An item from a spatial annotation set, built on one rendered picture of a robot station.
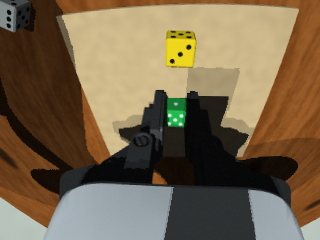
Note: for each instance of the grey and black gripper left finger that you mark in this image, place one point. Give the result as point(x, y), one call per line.
point(135, 162)

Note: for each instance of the beige mat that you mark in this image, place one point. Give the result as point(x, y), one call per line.
point(119, 57)

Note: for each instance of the yellow die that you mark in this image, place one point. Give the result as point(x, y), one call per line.
point(180, 48)

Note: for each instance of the green die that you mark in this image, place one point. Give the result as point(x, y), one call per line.
point(175, 112)

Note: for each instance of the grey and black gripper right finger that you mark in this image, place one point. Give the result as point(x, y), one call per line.
point(219, 168)

